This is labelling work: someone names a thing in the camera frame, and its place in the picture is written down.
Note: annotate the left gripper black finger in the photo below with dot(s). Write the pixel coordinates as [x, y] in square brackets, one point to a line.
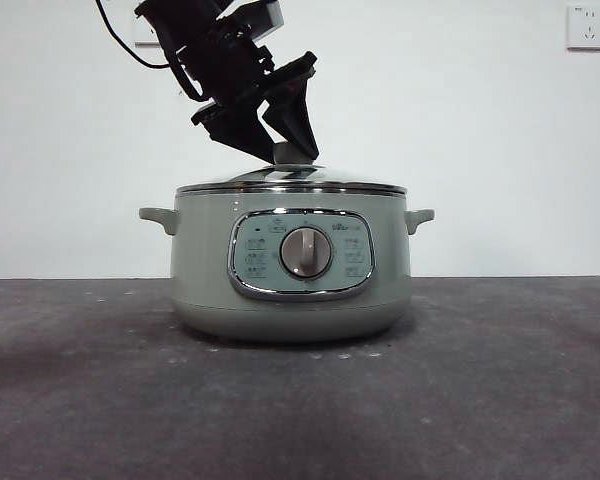
[240, 132]
[297, 125]

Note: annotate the glass lid with green knob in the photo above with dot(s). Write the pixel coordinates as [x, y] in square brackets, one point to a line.
[290, 175]

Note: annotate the pale green electric pot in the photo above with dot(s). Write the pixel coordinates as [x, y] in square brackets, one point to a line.
[205, 280]

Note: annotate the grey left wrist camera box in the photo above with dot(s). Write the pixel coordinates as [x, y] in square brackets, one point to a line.
[272, 14]

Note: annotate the white wall socket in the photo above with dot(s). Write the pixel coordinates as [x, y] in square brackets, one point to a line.
[146, 42]
[588, 29]

